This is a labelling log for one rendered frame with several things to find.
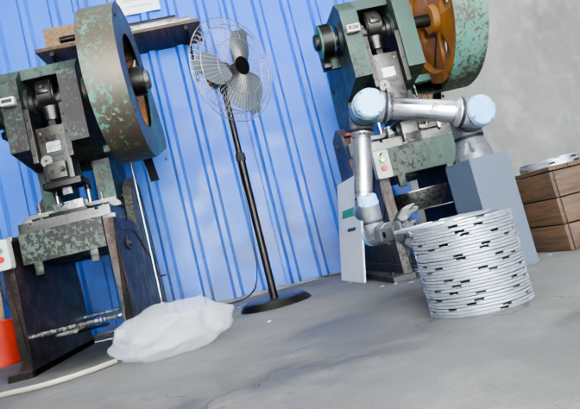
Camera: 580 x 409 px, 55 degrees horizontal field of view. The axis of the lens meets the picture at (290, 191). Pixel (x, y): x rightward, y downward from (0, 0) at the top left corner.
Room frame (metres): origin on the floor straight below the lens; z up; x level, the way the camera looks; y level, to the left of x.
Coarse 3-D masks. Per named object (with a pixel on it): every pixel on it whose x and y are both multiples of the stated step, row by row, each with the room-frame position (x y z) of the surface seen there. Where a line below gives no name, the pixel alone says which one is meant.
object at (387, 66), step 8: (376, 56) 2.90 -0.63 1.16; (384, 56) 2.90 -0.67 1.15; (392, 56) 2.91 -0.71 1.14; (376, 64) 2.90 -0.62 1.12; (384, 64) 2.90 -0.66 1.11; (392, 64) 2.91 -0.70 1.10; (384, 72) 2.90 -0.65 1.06; (392, 72) 2.90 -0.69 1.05; (400, 72) 2.91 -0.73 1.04; (384, 80) 2.89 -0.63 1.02; (392, 80) 2.90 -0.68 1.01; (400, 80) 2.91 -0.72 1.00; (384, 88) 2.88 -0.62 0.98; (392, 88) 2.87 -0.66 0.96; (400, 88) 2.88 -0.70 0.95; (392, 96) 2.87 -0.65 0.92; (400, 96) 2.87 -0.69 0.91; (408, 96) 2.91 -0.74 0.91
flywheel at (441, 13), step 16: (416, 0) 3.18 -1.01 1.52; (432, 0) 2.98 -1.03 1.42; (448, 0) 2.81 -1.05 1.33; (432, 16) 2.96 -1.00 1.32; (448, 16) 2.86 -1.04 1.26; (432, 32) 3.02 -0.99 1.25; (448, 32) 2.90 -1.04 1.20; (432, 48) 3.15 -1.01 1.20; (448, 48) 2.96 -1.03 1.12; (432, 64) 3.20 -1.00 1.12; (448, 64) 2.93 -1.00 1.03; (432, 80) 3.18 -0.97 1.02
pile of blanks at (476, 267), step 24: (504, 216) 1.50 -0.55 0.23; (432, 240) 1.52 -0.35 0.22; (456, 240) 1.48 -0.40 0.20; (480, 240) 1.47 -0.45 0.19; (504, 240) 1.49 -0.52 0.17; (432, 264) 1.53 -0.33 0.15; (456, 264) 1.49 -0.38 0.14; (480, 264) 1.47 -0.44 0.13; (504, 264) 1.48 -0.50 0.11; (432, 288) 1.55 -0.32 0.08; (456, 288) 1.54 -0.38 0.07; (480, 288) 1.47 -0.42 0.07; (504, 288) 1.51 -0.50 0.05; (528, 288) 1.51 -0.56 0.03; (432, 312) 1.61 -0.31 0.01; (456, 312) 1.50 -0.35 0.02; (480, 312) 1.47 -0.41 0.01
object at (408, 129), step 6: (396, 120) 2.77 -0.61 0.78; (402, 120) 2.77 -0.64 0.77; (390, 126) 2.89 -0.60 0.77; (396, 126) 2.86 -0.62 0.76; (402, 126) 2.80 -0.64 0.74; (408, 126) 2.81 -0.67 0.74; (414, 126) 2.81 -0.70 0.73; (402, 132) 2.81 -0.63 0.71; (408, 132) 2.81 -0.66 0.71; (414, 132) 2.81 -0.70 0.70; (420, 132) 2.82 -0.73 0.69; (402, 138) 2.82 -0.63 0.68; (408, 138) 2.80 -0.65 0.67; (414, 138) 2.81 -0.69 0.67; (420, 138) 2.81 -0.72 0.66
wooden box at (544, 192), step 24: (552, 168) 2.25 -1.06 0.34; (576, 168) 2.28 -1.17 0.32; (528, 192) 2.41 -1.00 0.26; (552, 192) 2.26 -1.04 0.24; (576, 192) 2.65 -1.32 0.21; (528, 216) 2.45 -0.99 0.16; (552, 216) 2.30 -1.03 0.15; (576, 216) 2.26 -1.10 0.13; (552, 240) 2.34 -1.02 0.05; (576, 240) 2.26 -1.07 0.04
